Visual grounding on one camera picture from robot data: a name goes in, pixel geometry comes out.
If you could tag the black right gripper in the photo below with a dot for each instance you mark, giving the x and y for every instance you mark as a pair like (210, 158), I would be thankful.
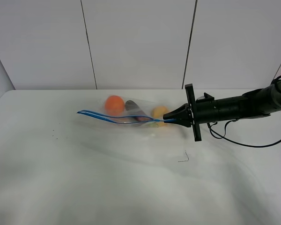
(204, 110)

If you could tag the clear blue-zip file bag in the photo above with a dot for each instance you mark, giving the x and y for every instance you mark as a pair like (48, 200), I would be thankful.
(92, 116)

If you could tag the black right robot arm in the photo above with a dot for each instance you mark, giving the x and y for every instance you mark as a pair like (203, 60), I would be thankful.
(254, 104)

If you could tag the yellow lemon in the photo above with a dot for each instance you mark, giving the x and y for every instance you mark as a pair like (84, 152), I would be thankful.
(157, 113)

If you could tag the purple eggplant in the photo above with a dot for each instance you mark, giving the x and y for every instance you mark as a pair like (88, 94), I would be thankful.
(138, 115)

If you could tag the orange fruit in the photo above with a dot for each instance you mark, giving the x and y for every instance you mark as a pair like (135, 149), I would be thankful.
(114, 105)

